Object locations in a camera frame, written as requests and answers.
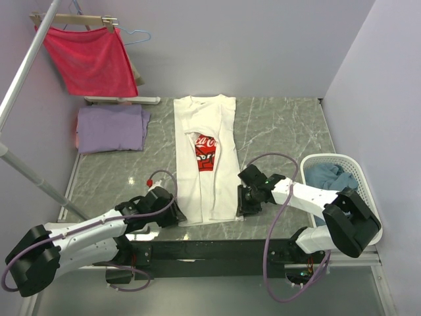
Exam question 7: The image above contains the blue-grey t-shirt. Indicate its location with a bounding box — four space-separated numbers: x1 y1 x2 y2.
304 163 359 191

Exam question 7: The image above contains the blue wire hanger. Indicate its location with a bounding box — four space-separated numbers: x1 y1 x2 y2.
64 0 152 47

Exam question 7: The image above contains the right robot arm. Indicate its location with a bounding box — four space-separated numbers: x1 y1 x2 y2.
237 164 383 263

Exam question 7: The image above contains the white laundry basket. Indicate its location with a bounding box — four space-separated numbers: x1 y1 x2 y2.
299 153 384 246

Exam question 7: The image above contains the white rack foot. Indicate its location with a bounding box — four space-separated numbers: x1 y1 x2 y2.
129 223 161 234
84 96 161 105

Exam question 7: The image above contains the folded purple t-shirt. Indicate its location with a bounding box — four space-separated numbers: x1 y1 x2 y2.
76 105 151 154

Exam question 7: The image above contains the red towel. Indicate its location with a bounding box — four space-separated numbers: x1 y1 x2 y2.
43 27 138 97

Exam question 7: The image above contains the white rack foot rear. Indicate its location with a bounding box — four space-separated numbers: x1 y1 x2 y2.
84 96 161 105

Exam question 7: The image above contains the metal clothes rack pole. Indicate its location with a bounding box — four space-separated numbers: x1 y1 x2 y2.
1 1 83 222

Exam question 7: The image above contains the white t-shirt red print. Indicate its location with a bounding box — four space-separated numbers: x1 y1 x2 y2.
174 95 243 226

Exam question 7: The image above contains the white rack foot front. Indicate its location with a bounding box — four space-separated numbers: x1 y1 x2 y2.
129 223 161 234

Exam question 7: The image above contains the wooden clip hanger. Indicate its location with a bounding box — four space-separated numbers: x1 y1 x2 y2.
28 12 119 33

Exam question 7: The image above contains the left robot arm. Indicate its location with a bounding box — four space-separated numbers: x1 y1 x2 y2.
1 186 186 297

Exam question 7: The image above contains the aluminium rail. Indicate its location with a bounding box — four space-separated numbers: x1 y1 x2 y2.
75 242 382 269

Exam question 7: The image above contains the black base beam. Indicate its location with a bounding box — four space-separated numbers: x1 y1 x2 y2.
112 239 325 278

